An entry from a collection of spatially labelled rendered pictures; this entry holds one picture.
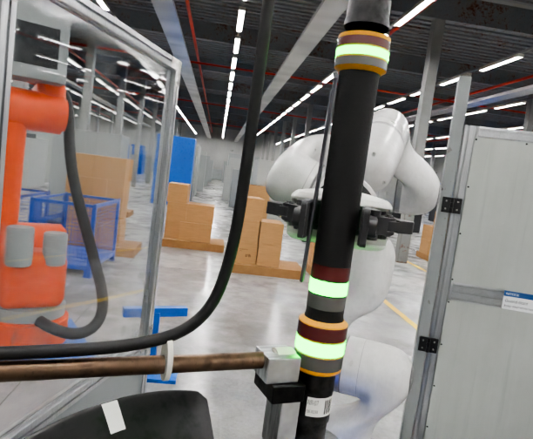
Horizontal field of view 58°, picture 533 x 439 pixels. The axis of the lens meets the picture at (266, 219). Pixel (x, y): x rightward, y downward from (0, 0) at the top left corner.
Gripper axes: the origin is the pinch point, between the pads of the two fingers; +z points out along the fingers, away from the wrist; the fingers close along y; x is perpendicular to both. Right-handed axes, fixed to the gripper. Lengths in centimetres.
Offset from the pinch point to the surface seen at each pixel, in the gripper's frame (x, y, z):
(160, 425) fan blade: -25.0, 15.6, -5.2
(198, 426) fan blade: -25.7, 12.2, -7.9
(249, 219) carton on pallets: -84, 172, -721
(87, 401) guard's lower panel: -74, 70, -87
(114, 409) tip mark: -23.3, 20.1, -3.2
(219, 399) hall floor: -168, 78, -287
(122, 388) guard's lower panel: -80, 70, -110
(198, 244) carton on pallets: -161, 296, -848
